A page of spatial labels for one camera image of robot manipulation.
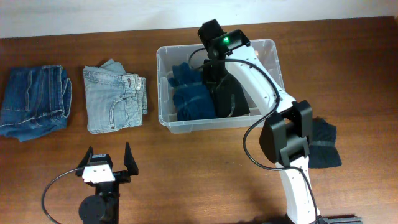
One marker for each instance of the black garment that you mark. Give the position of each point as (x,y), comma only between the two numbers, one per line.
(323,152)
(226,92)

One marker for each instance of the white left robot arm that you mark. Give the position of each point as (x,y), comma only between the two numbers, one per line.
(103,206)

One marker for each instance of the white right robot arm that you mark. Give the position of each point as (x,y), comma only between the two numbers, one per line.
(287,124)

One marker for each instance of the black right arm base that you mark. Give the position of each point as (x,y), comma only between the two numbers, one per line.
(344,220)

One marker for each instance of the teal garment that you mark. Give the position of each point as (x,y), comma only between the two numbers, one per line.
(191,97)

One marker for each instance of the dark blue folded jeans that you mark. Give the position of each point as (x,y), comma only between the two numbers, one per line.
(36,102)

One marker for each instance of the clear plastic storage bin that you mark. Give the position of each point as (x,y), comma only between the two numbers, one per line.
(169,56)

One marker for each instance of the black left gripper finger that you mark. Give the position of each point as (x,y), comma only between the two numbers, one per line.
(129,161)
(86,159)

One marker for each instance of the light blue jeans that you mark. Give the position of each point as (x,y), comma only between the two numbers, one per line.
(115,99)

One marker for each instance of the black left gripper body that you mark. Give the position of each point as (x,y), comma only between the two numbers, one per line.
(120,177)

